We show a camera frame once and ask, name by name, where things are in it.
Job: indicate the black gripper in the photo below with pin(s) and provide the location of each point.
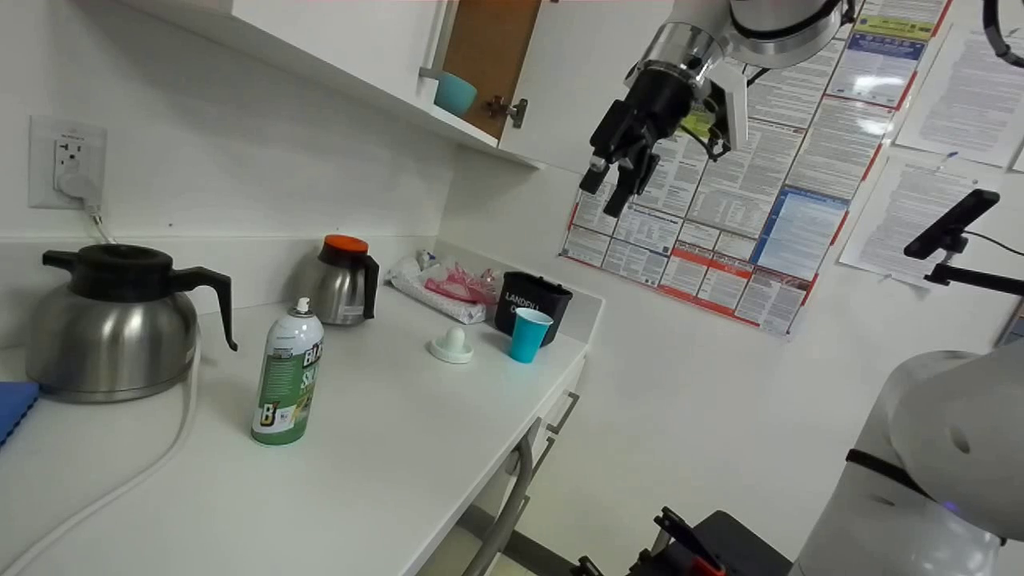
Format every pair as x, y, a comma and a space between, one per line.
652, 106

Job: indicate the blue bowl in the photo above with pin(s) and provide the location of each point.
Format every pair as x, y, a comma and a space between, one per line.
455, 94

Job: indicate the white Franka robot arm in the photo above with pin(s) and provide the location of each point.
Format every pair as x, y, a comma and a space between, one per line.
962, 428

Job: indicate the metal door hinge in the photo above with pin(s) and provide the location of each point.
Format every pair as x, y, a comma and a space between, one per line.
507, 109

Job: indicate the blue plastic cup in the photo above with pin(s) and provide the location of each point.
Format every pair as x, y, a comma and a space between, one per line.
530, 337

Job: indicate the large labor law poster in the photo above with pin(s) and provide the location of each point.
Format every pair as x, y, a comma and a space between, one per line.
790, 212

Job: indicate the white round plastic lid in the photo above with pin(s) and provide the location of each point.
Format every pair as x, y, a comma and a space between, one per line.
451, 348

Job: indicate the white printed paper sheet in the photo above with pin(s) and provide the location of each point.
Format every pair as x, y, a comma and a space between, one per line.
971, 100
898, 218

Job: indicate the black and red clamp base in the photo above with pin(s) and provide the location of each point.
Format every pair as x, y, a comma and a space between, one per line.
705, 545

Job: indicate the green spray can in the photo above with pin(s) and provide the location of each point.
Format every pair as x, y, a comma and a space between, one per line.
285, 384

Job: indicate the silver faucet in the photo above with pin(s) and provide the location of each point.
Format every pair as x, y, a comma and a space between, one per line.
108, 330

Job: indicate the blue cloth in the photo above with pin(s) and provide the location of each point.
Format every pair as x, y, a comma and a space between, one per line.
15, 411

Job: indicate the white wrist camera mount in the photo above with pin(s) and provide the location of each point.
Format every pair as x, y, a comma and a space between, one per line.
728, 114

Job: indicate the white wall cabinet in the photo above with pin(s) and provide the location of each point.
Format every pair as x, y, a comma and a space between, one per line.
322, 44

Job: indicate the black stereo camera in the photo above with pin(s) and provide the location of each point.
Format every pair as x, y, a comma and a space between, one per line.
953, 226

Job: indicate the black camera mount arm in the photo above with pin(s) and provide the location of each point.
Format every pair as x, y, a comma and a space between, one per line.
977, 280

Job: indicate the white wall outlet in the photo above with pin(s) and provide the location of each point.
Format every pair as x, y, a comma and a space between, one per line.
66, 160

